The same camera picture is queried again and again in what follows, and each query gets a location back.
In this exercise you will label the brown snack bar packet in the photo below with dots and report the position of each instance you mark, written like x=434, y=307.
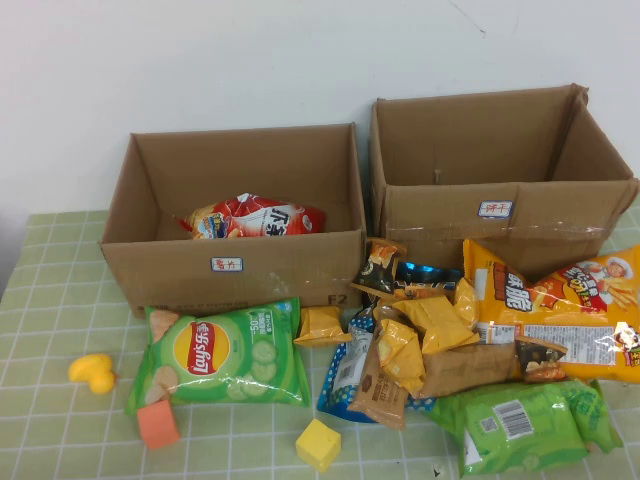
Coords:
x=377, y=400

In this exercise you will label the small black orange snack packet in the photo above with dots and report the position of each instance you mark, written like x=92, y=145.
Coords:
x=377, y=265

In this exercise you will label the red white snack bag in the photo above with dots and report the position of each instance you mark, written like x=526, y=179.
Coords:
x=260, y=217

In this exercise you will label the small yellow snack packet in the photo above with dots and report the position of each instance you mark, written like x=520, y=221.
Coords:
x=465, y=302
x=400, y=355
x=435, y=322
x=320, y=327

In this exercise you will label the dark blue snack packet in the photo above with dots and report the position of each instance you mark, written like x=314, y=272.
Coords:
x=425, y=274

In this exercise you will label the blue polka dot snack bag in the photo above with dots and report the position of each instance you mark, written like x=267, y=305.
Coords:
x=342, y=370

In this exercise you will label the large orange yellow snack bag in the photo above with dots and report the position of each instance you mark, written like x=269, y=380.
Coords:
x=550, y=320

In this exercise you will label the large green snack bag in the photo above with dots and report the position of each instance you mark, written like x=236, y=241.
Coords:
x=525, y=435

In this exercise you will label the white red-text label sticker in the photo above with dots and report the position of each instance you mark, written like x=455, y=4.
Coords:
x=226, y=264
x=495, y=209

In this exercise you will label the taped brown cardboard box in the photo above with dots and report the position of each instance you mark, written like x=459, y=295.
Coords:
x=450, y=230

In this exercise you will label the cardboard box with F2 print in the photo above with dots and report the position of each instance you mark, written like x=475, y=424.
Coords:
x=175, y=280

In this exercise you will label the green Lay's chips bag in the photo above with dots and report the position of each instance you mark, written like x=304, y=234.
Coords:
x=200, y=350

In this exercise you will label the long brown kraft packet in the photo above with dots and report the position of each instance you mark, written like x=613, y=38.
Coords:
x=465, y=367

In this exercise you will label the yellow foam cube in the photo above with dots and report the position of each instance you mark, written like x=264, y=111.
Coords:
x=317, y=445

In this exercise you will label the orange foam cube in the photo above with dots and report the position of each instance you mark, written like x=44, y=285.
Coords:
x=157, y=425

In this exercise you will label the yellow rubber duck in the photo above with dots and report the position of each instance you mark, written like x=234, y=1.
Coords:
x=92, y=372

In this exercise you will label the green checkered tablecloth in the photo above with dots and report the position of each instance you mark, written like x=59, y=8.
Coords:
x=50, y=300

